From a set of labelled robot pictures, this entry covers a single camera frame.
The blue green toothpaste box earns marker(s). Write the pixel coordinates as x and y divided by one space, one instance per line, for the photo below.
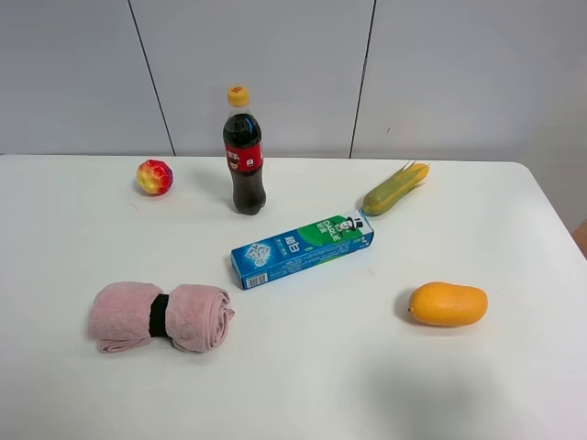
305 247

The cola bottle yellow cap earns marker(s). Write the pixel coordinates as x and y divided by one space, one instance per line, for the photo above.
243 146

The black band on towel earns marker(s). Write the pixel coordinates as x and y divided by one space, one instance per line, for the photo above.
157 322

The red yellow toy apple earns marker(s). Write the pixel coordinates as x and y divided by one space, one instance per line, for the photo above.
154 177

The green yellow toy corn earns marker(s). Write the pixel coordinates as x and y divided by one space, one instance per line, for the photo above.
388 193

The orange yellow mango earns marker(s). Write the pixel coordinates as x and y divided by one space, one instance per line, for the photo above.
446 304

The rolled pink towel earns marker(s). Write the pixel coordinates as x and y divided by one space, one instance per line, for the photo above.
197 316

